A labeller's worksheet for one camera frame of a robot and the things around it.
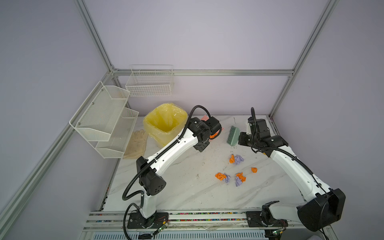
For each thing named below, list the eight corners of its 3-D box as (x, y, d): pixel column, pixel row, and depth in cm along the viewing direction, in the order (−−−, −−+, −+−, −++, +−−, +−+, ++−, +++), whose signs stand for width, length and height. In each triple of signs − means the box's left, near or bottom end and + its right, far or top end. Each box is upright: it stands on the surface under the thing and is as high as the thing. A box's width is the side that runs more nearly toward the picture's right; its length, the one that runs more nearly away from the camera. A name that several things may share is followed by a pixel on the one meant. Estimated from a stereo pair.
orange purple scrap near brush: (229, 164, 95) (230, 162, 93) (228, 156, 99) (229, 154, 97) (243, 164, 95) (244, 162, 93) (241, 156, 99) (242, 154, 97)
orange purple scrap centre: (214, 177, 90) (214, 175, 88) (216, 171, 93) (217, 169, 91) (227, 183, 88) (228, 181, 86) (229, 176, 90) (230, 175, 89)
